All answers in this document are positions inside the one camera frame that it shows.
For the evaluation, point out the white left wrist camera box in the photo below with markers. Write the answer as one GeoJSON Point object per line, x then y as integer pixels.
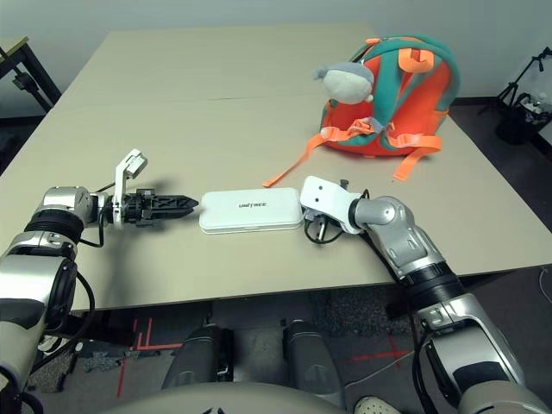
{"type": "Point", "coordinates": [121, 185]}

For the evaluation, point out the white pencil case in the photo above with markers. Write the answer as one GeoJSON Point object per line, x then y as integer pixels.
{"type": "Point", "coordinates": [250, 215]}

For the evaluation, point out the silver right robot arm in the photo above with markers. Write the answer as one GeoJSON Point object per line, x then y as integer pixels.
{"type": "Point", "coordinates": [401, 233]}

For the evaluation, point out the black tripod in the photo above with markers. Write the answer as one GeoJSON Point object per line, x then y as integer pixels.
{"type": "Point", "coordinates": [511, 86]}

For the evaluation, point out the grey robot left leg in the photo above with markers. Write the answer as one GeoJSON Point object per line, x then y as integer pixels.
{"type": "Point", "coordinates": [194, 358]}

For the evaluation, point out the white bystander shoe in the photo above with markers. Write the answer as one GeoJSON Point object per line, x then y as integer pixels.
{"type": "Point", "coordinates": [375, 407]}

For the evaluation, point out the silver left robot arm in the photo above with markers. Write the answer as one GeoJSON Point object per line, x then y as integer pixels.
{"type": "Point", "coordinates": [60, 202]}

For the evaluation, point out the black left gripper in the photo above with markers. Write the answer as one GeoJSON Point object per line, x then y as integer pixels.
{"type": "Point", "coordinates": [140, 209]}

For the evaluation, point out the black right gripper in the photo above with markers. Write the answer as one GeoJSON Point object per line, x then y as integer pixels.
{"type": "Point", "coordinates": [311, 215]}

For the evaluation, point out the black table foot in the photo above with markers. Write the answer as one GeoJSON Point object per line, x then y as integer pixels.
{"type": "Point", "coordinates": [401, 308]}

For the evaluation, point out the grey robot torso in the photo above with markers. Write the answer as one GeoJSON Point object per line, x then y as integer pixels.
{"type": "Point", "coordinates": [215, 401]}

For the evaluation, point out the grey white plush toy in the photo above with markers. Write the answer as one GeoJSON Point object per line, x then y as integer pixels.
{"type": "Point", "coordinates": [345, 86]}

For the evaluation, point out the red cross floor tape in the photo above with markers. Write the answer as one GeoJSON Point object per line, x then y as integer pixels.
{"type": "Point", "coordinates": [379, 356]}

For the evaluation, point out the grey robot leg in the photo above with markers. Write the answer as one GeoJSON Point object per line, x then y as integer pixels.
{"type": "Point", "coordinates": [310, 358]}
{"type": "Point", "coordinates": [194, 358]}

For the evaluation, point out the beige side table black frame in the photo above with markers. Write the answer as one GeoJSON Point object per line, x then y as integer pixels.
{"type": "Point", "coordinates": [10, 46]}

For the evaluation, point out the black table clamp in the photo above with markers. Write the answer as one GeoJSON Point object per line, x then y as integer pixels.
{"type": "Point", "coordinates": [21, 81]}

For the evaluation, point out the red angled floor tape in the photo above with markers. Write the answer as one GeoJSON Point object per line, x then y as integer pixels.
{"type": "Point", "coordinates": [155, 345]}

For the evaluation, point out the grey robot right leg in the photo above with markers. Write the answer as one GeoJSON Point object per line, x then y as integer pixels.
{"type": "Point", "coordinates": [310, 358]}

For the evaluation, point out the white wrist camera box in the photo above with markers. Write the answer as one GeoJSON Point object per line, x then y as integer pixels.
{"type": "Point", "coordinates": [323, 194]}
{"type": "Point", "coordinates": [121, 185]}

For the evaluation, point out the orange and teal backpack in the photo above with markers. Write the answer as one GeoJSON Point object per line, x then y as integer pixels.
{"type": "Point", "coordinates": [427, 103]}

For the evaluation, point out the black waste bin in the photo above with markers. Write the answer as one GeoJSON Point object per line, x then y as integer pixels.
{"type": "Point", "coordinates": [517, 125]}

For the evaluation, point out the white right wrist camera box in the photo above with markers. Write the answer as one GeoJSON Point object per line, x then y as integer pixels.
{"type": "Point", "coordinates": [323, 194]}

